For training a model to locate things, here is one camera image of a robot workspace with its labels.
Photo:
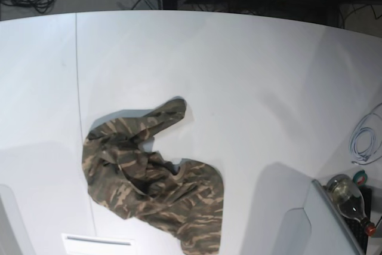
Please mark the clear plastic bottle red cap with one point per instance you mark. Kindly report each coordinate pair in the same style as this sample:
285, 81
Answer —
349, 201

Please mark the camouflage t-shirt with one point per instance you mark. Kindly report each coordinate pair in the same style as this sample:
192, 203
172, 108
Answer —
184, 200

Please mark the green tape roll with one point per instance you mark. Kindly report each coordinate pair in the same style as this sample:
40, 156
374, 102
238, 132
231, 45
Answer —
360, 178

